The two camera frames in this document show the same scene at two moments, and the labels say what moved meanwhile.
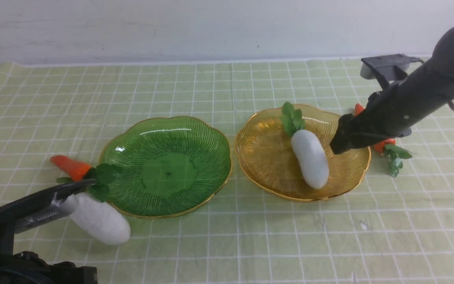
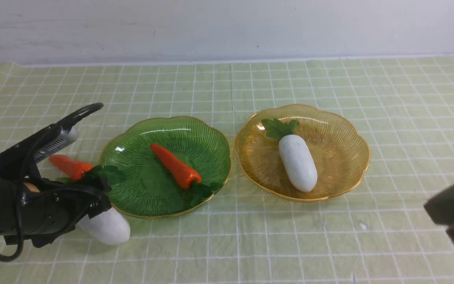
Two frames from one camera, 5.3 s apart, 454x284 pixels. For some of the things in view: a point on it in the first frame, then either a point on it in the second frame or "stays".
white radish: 99,219 stays
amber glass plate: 265,159 stays
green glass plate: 170,166 stays
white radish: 305,146 → 296,158
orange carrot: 394,153 → 187,178
